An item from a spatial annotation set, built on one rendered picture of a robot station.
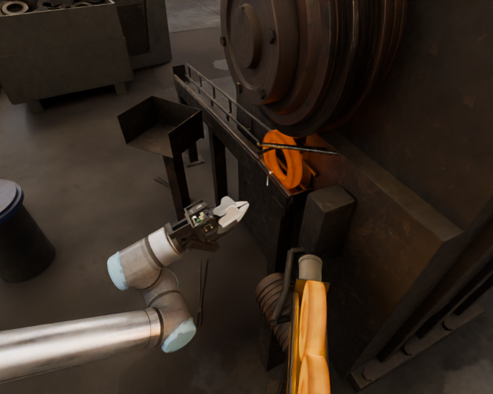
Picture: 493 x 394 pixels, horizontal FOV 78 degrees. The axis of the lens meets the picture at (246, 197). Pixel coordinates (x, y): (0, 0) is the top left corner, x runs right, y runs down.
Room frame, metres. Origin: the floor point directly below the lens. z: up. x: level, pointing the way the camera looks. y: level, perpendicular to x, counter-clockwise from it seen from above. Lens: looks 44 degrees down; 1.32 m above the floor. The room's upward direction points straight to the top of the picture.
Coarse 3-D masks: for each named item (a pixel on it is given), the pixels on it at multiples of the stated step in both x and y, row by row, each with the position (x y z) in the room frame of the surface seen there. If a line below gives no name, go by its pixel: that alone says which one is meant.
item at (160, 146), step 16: (128, 112) 1.13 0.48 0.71; (144, 112) 1.20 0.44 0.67; (160, 112) 1.24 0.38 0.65; (176, 112) 1.19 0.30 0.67; (192, 112) 1.15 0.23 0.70; (128, 128) 1.11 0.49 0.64; (144, 128) 1.18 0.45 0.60; (160, 128) 1.20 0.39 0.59; (176, 128) 0.99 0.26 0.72; (192, 128) 1.07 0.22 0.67; (128, 144) 1.08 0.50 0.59; (144, 144) 1.07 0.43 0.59; (160, 144) 1.06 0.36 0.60; (176, 144) 0.98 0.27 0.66; (192, 144) 1.05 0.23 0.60; (176, 160) 1.07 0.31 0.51; (176, 176) 1.05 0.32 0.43; (176, 192) 1.06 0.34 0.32; (176, 208) 1.07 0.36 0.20
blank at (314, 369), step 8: (304, 360) 0.18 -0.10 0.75; (312, 360) 0.17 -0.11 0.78; (320, 360) 0.17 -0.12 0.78; (304, 368) 0.17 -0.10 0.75; (312, 368) 0.16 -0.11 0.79; (320, 368) 0.16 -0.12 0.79; (304, 376) 0.16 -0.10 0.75; (312, 376) 0.14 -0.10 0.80; (320, 376) 0.14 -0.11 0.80; (328, 376) 0.14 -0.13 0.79; (304, 384) 0.14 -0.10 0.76; (312, 384) 0.13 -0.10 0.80; (320, 384) 0.13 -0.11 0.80; (328, 384) 0.13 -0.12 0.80; (304, 392) 0.13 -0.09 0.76; (312, 392) 0.12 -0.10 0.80; (320, 392) 0.12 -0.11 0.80; (328, 392) 0.12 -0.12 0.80
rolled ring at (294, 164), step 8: (264, 136) 0.82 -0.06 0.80; (272, 136) 0.77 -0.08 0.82; (280, 136) 0.74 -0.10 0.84; (288, 136) 0.74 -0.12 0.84; (288, 144) 0.71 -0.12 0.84; (296, 144) 0.72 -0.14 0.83; (272, 152) 0.81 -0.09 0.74; (288, 152) 0.70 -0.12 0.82; (296, 152) 0.70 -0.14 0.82; (264, 160) 0.81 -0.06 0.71; (272, 160) 0.80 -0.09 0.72; (288, 160) 0.69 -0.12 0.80; (296, 160) 0.68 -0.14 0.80; (272, 168) 0.78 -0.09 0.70; (288, 168) 0.69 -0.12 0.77; (296, 168) 0.67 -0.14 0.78; (280, 176) 0.74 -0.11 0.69; (288, 176) 0.68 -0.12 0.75; (296, 176) 0.67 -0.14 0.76; (288, 184) 0.68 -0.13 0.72; (296, 184) 0.68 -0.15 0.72
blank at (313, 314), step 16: (304, 288) 0.34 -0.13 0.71; (320, 288) 0.30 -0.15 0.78; (304, 304) 0.31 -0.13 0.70; (320, 304) 0.27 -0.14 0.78; (304, 320) 0.28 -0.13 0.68; (320, 320) 0.24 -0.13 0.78; (304, 336) 0.23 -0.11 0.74; (320, 336) 0.22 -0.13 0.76; (304, 352) 0.20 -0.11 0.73; (320, 352) 0.20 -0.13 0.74
